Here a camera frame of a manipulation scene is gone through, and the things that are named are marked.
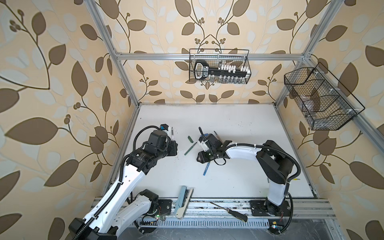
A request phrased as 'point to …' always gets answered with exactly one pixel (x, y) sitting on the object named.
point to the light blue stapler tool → (183, 201)
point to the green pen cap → (190, 139)
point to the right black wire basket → (326, 104)
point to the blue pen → (206, 168)
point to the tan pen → (217, 136)
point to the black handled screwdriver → (237, 215)
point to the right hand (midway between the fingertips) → (200, 159)
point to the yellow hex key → (296, 179)
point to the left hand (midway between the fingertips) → (178, 143)
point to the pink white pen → (172, 133)
